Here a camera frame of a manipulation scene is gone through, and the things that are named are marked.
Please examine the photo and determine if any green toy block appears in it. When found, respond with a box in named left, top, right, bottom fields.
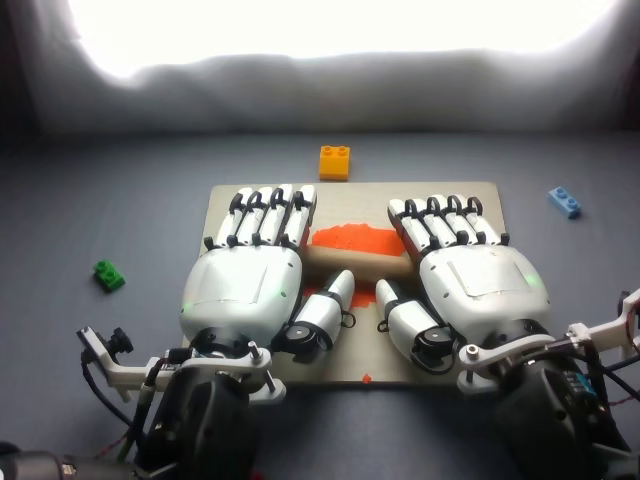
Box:
left=92, top=259, right=126, bottom=293

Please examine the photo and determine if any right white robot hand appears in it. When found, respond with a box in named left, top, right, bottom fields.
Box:
left=374, top=194, right=552, bottom=374

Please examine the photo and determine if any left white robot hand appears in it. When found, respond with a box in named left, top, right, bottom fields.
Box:
left=178, top=183, right=357, bottom=365

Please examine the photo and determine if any pale wooden board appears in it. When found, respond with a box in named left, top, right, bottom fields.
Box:
left=201, top=180, right=511, bottom=387

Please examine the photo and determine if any grey table cloth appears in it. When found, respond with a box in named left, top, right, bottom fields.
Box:
left=0, top=130, right=640, bottom=480

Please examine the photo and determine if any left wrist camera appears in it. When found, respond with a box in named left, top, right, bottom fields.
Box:
left=75, top=325, right=135, bottom=369

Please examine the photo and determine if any orange modelling clay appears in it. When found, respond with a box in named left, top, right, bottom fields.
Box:
left=303, top=223, right=409, bottom=310

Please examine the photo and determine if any blue toy block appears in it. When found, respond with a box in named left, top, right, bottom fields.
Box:
left=547, top=186, right=583, bottom=220

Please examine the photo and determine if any wooden rolling pin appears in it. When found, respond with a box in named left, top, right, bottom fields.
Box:
left=304, top=244, right=416, bottom=281

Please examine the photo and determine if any grey backdrop sheet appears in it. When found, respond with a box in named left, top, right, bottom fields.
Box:
left=0, top=47, right=640, bottom=136

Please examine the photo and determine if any yellow toy block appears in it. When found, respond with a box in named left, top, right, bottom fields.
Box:
left=318, top=144, right=352, bottom=182

